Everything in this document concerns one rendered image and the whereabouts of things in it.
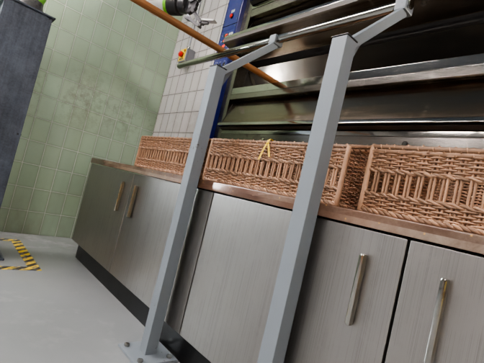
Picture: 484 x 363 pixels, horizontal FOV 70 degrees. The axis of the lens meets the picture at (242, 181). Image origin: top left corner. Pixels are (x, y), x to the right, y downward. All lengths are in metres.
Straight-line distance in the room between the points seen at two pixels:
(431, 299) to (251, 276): 0.43
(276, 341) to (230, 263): 0.28
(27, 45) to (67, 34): 0.70
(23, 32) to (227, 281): 1.55
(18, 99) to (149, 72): 1.16
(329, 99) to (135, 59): 2.19
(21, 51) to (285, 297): 1.69
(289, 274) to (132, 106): 2.22
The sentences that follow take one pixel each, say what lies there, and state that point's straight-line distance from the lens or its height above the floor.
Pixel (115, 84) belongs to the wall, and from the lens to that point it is 2.74.
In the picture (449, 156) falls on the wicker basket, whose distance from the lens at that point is 0.75.
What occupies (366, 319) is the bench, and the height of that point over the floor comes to 0.38.
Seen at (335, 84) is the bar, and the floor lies 0.83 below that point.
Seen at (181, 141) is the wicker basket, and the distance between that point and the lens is 1.41.
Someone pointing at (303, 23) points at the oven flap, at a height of 1.39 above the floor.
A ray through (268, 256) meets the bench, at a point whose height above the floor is 0.42.
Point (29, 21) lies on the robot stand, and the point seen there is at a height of 1.13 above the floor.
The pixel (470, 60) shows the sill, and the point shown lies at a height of 1.16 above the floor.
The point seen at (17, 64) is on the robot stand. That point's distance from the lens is 2.01.
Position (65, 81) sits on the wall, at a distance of 2.65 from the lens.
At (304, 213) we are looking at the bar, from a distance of 0.75.
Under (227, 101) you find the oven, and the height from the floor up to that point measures 1.10.
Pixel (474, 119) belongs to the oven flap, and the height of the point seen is 0.94.
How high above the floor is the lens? 0.55
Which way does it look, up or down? 3 degrees up
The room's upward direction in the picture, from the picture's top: 14 degrees clockwise
